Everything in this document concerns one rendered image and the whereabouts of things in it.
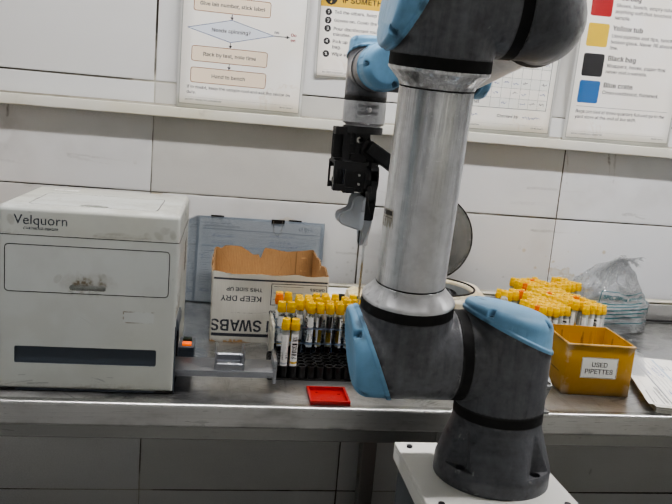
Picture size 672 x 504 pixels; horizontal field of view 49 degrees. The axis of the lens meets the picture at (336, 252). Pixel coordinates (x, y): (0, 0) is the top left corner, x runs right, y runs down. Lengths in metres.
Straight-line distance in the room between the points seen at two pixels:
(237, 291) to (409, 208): 0.74
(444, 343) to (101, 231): 0.58
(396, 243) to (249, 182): 1.00
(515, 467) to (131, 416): 0.61
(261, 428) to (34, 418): 0.36
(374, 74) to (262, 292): 0.55
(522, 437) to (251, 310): 0.73
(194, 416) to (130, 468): 0.83
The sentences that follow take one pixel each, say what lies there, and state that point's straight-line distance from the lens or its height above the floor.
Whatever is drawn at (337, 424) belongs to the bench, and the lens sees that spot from 1.26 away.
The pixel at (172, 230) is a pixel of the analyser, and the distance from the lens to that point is 1.20.
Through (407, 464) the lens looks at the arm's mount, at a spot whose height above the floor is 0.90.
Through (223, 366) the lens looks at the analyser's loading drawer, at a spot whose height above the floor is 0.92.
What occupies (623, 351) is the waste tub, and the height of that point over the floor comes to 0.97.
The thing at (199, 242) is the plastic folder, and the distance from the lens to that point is 1.84.
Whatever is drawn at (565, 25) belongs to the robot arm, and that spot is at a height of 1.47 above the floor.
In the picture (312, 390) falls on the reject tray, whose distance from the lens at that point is 1.31.
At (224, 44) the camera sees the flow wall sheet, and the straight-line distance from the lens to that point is 1.81.
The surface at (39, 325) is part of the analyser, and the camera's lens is 1.27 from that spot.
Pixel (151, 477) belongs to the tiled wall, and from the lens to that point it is 2.06.
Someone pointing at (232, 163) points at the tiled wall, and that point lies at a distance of 1.83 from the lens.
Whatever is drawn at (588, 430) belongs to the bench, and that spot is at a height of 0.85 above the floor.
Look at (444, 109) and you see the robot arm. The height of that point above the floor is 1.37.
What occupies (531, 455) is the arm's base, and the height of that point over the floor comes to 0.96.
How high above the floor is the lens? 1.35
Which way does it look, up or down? 10 degrees down
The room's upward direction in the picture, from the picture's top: 5 degrees clockwise
